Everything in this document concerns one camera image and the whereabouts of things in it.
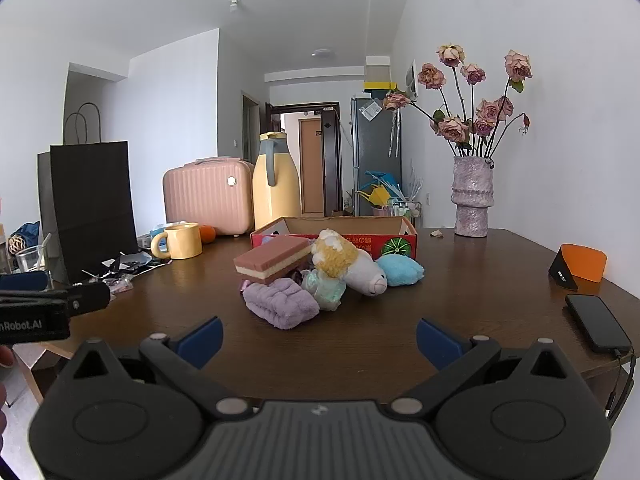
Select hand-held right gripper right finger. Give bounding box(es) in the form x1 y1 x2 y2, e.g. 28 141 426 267
385 317 583 418

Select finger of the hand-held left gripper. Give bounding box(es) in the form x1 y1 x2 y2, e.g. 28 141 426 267
50 282 111 317
0 271 50 292

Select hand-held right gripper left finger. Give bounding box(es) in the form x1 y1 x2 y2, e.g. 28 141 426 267
60 316 257 422

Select blue fluffy plush paw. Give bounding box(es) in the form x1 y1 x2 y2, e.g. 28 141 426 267
375 254 426 287

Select red cardboard box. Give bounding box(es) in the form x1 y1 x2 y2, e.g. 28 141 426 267
250 216 418 263

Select white alpaca plush toy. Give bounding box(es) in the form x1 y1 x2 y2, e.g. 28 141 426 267
311 229 388 297

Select pink layered cake sponge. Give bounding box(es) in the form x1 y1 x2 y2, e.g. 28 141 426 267
233 235 313 286

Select mint green fluffy scrunchie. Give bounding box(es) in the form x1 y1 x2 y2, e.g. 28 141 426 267
300 268 347 312

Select person's left hand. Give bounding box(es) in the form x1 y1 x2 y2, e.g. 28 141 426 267
0 345 16 411

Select clear small packets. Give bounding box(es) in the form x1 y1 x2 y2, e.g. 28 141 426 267
107 275 135 302

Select black and white wrappers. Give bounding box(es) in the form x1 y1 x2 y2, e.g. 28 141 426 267
82 250 173 278

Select black paper bag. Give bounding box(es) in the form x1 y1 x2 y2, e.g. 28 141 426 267
37 102 140 283

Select yellow mug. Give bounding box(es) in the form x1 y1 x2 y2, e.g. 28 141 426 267
151 222 203 260

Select small cart with bottles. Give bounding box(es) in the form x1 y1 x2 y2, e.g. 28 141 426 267
387 195 423 228

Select pink hard-shell suitcase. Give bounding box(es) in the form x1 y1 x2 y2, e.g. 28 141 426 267
162 157 256 236

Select purple textured vase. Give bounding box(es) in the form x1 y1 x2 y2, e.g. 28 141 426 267
451 156 496 237

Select yellow thermos jug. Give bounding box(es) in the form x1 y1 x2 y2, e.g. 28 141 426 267
252 131 302 231

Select black smartphone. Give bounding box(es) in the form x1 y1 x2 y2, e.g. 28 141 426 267
565 294 633 353

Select orange and black stand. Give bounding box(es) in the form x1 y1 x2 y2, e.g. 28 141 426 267
548 243 607 291

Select grey refrigerator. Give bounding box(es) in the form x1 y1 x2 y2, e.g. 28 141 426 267
350 94 402 216

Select brown wooden door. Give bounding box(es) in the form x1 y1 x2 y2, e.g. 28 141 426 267
299 117 326 216

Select dried pink roses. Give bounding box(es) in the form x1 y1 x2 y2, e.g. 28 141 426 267
382 42 533 158

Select yellow and white box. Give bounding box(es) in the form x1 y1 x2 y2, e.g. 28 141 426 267
363 56 396 98

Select black charging cable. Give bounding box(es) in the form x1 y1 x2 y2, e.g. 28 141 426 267
605 347 638 423

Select dark door frame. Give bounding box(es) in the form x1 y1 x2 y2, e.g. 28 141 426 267
266 101 343 218

